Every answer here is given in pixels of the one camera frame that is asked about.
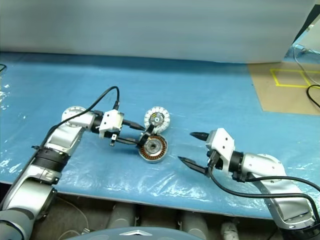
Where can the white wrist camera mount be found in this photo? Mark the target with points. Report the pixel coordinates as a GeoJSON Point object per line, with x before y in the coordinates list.
{"type": "Point", "coordinates": [223, 142]}
{"type": "Point", "coordinates": [111, 122]}

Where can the brown cardboard sheet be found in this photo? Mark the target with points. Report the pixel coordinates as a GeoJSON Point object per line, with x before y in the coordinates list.
{"type": "Point", "coordinates": [280, 100]}

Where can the white foam backdrop board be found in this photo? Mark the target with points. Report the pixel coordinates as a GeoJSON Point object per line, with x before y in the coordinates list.
{"type": "Point", "coordinates": [150, 25]}

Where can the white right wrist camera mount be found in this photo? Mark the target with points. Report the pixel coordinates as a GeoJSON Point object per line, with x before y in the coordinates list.
{"type": "Point", "coordinates": [223, 142]}

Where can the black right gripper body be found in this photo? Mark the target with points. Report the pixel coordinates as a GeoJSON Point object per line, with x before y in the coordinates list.
{"type": "Point", "coordinates": [215, 160]}

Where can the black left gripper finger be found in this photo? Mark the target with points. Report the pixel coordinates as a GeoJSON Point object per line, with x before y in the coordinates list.
{"type": "Point", "coordinates": [128, 140]}
{"type": "Point", "coordinates": [132, 125]}

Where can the yellow tape square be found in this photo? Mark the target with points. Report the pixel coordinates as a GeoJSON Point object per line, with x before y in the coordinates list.
{"type": "Point", "coordinates": [275, 77]}

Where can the grey rounded cylinder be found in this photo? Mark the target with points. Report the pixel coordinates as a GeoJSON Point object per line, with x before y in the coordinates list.
{"type": "Point", "coordinates": [193, 222]}
{"type": "Point", "coordinates": [122, 217]}

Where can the motor stator with copper windings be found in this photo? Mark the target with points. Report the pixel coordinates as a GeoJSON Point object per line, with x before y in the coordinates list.
{"type": "Point", "coordinates": [155, 150]}

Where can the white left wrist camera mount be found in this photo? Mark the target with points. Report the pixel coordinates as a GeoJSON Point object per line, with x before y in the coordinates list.
{"type": "Point", "coordinates": [111, 122]}

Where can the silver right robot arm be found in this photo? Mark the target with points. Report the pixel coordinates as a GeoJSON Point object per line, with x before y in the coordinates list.
{"type": "Point", "coordinates": [265, 165]}

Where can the blue-grey robot torso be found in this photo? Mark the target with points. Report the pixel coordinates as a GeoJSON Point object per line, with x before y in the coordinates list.
{"type": "Point", "coordinates": [135, 235]}

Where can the blue plastic table sheet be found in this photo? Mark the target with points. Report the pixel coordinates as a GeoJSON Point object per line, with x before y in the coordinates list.
{"type": "Point", "coordinates": [50, 82]}

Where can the white round motor cover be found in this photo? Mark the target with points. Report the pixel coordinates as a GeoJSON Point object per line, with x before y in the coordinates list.
{"type": "Point", "coordinates": [157, 117]}

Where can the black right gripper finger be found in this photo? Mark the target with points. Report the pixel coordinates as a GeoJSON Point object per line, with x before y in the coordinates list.
{"type": "Point", "coordinates": [193, 165]}
{"type": "Point", "coordinates": [200, 135]}

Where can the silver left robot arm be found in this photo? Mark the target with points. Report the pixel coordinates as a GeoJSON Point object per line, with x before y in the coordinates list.
{"type": "Point", "coordinates": [62, 140]}

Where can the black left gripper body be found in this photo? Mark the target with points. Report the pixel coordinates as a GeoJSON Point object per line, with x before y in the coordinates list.
{"type": "Point", "coordinates": [113, 141]}

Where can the white rounded object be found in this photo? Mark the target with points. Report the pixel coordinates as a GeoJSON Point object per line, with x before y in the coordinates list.
{"type": "Point", "coordinates": [230, 228]}

